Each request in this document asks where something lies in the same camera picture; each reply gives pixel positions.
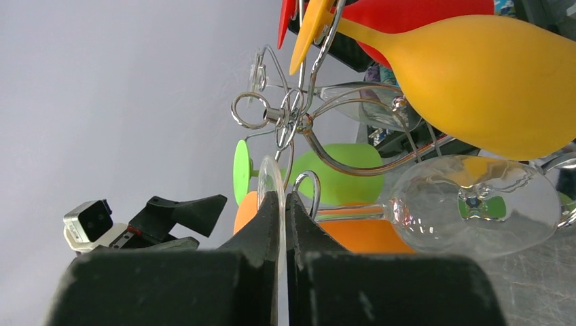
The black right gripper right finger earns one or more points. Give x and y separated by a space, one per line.
328 285

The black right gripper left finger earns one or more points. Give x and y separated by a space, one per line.
235 284

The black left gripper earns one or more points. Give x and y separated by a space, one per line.
151 231

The orange plastic wine glass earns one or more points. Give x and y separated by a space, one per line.
358 236

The clear wine glass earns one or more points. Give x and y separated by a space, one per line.
474 206
374 104

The green plastic wine glass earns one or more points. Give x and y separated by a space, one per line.
336 188

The yellow plastic wine glass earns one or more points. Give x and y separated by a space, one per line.
497 83

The red plastic wine glass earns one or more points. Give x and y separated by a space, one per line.
391 17

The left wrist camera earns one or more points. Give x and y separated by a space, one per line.
90 225

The chrome wire glass rack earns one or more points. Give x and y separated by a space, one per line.
288 120

